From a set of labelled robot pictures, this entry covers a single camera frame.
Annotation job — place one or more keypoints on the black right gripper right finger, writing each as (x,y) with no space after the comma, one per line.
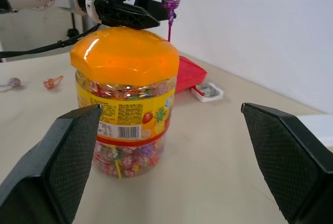
(294,161)

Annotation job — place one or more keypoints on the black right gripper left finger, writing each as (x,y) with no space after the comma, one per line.
(52,161)

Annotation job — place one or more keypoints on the purple lollipop pink stick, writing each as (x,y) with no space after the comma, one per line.
(171,0)

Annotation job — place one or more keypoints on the orange plastic jar lid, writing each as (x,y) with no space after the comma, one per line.
(125,55)

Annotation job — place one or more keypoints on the clear plastic lollipop jar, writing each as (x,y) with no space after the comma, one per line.
(130,120)

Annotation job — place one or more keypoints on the red flat box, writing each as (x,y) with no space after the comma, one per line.
(188,74)

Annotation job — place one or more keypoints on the orange wrapped lollipop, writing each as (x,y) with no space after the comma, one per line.
(52,81)

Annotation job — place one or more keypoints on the pale purple wrapped lollipop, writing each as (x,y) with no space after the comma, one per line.
(11,82)

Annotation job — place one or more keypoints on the small white open box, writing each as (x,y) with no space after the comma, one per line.
(207,92)

